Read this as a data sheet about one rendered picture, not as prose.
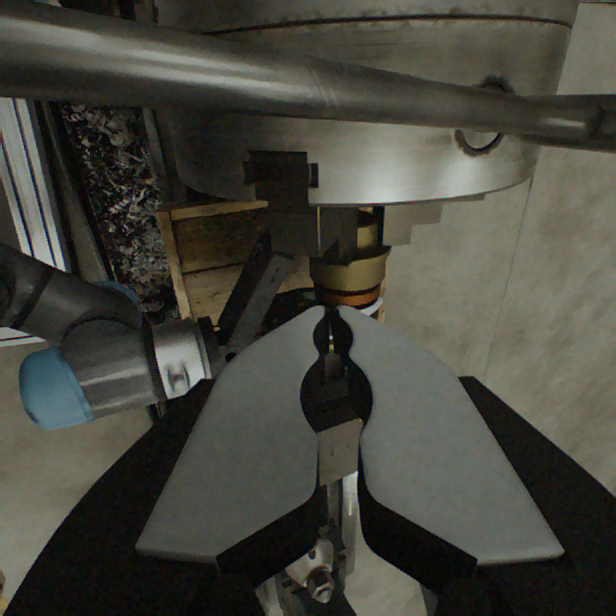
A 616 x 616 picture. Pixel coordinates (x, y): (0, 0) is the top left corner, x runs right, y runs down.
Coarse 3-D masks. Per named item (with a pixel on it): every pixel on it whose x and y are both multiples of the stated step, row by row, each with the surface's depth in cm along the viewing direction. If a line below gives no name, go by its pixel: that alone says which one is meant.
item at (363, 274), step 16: (368, 224) 37; (368, 240) 37; (368, 256) 37; (384, 256) 37; (320, 272) 39; (336, 272) 37; (352, 272) 37; (368, 272) 38; (384, 272) 40; (320, 288) 41; (336, 288) 38; (352, 288) 38; (368, 288) 40; (336, 304) 40; (352, 304) 40; (368, 304) 40
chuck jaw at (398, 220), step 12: (420, 204) 37; (432, 204) 37; (384, 216) 37; (396, 216) 37; (408, 216) 37; (420, 216) 38; (432, 216) 38; (384, 228) 38; (396, 228) 38; (408, 228) 38; (384, 240) 38; (396, 240) 39; (408, 240) 39
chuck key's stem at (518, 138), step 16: (528, 96) 18; (544, 96) 17; (560, 96) 17; (576, 96) 16; (592, 96) 16; (608, 96) 15; (608, 112) 15; (608, 128) 15; (528, 144) 19; (544, 144) 18; (560, 144) 17; (576, 144) 16; (592, 144) 16; (608, 144) 15
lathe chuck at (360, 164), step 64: (384, 64) 19; (448, 64) 19; (512, 64) 20; (192, 128) 25; (256, 128) 22; (320, 128) 20; (384, 128) 20; (320, 192) 22; (384, 192) 22; (448, 192) 22
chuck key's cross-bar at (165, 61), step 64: (0, 0) 5; (0, 64) 5; (64, 64) 5; (128, 64) 6; (192, 64) 6; (256, 64) 7; (320, 64) 8; (448, 128) 12; (512, 128) 13; (576, 128) 15
